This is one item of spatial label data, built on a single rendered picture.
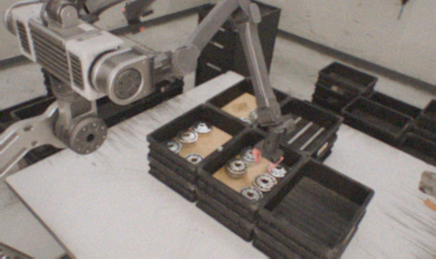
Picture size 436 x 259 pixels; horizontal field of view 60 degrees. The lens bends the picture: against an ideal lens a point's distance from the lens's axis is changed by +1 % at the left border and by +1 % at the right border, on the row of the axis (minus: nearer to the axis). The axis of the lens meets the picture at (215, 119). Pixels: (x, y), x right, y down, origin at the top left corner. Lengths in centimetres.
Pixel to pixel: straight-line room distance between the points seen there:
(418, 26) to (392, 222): 305
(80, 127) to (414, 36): 392
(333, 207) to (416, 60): 327
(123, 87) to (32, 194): 94
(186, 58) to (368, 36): 384
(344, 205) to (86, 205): 108
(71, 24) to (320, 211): 114
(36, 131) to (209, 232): 76
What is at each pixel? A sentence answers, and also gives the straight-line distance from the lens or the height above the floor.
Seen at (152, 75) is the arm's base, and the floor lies 145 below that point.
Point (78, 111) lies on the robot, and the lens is 134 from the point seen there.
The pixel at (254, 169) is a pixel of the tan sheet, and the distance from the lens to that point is 170.
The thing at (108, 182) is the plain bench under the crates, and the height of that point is 70.
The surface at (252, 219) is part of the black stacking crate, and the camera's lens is 149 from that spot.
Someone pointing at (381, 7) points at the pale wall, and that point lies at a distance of 471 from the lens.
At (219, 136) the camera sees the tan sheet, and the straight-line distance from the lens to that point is 186.
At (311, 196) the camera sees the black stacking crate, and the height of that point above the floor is 83.
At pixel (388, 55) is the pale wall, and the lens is 480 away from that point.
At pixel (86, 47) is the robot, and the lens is 105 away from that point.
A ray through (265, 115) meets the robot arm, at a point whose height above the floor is 120.
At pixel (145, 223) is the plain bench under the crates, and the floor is 70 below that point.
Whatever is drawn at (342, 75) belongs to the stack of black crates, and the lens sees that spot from 343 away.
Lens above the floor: 196
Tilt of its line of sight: 35 degrees down
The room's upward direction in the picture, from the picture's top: 6 degrees clockwise
